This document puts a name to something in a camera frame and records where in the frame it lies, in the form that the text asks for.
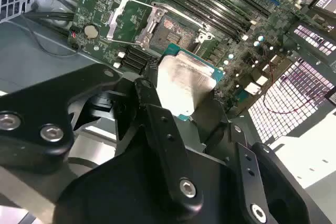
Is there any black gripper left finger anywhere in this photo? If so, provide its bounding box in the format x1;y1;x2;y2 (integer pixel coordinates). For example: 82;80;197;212
0;63;205;216

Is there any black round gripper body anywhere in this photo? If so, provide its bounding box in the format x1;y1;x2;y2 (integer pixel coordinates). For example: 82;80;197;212
54;129;248;224

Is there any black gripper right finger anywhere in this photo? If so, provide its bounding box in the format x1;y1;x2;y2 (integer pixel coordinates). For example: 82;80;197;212
193;97;328;224

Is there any metal socket cover frame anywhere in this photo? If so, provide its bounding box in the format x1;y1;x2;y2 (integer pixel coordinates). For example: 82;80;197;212
106;0;169;49

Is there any silver CPU green edge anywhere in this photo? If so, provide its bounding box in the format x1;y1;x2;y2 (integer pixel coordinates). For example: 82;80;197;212
156;42;226;123

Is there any thin wire locking lever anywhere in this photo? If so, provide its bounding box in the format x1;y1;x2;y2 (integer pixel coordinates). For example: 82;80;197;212
193;39;205;53

